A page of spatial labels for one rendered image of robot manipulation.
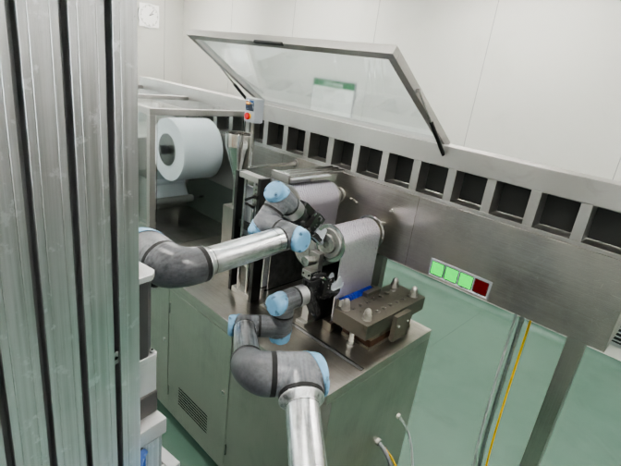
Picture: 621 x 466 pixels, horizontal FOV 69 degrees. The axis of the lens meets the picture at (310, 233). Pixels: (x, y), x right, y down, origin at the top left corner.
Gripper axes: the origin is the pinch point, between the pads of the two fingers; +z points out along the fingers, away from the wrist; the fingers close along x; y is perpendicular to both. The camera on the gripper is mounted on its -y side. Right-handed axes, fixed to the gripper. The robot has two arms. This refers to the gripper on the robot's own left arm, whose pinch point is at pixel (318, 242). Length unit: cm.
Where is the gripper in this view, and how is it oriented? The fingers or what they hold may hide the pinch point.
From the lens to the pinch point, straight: 169.9
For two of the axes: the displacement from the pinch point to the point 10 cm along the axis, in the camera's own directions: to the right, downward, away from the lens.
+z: 4.6, 4.6, 7.6
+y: 5.3, -8.3, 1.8
